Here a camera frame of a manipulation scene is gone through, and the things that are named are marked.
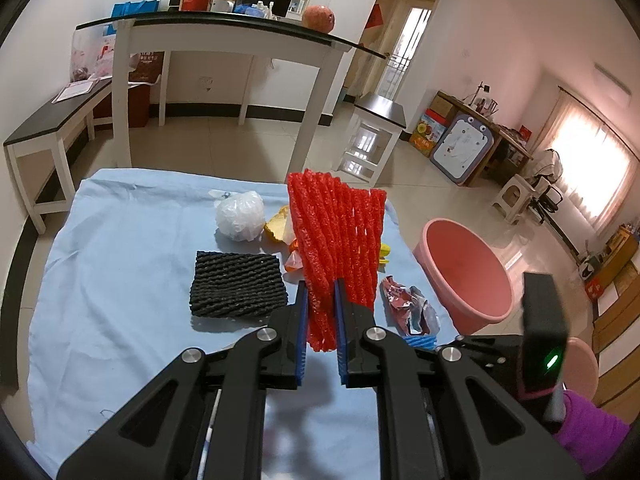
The colourful fruit carton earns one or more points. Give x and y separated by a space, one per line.
426 132

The black-top white bench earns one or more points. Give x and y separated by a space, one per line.
50 115

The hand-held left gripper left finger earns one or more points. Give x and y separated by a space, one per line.
301 345

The clear plastic bag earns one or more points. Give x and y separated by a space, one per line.
85 57

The white tin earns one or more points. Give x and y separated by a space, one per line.
225 4

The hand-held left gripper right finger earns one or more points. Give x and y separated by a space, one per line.
341 345

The round pink stool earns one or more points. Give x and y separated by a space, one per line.
582 365

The pink plastic basin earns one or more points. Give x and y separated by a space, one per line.
465 270

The grey drawing board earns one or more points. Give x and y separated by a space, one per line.
462 147

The wooden cabinet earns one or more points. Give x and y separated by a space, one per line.
617 260

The red foam fruit net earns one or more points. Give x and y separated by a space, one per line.
335 230

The wooden desk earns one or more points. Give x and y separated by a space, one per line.
510 152

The dark red paper bag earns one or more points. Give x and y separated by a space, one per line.
147 67

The white plastic stool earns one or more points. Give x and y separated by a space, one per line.
515 187

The red silver wrapper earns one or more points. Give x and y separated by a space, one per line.
405 305

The pink pomelo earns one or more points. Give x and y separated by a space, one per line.
318 17

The white glass-top table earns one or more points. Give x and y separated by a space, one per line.
200 30

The chair with clothes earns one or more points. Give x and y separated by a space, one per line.
547 170

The small black-top white stool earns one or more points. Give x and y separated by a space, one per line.
382 106

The paper sheet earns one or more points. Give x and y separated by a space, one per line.
75 91

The light blue cloth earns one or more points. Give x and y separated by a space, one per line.
125 260

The person's right forearm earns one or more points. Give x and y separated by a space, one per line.
590 430

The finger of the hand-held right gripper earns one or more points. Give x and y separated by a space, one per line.
420 342

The window curtain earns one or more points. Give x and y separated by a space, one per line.
585 170

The black foam fruit net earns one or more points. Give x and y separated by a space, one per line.
235 282

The white red plastic bag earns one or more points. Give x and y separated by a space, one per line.
107 57

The red bin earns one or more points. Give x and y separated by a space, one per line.
137 105

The orange white wrapper scrap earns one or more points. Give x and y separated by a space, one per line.
294 260

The blue paper bag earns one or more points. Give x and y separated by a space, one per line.
132 8

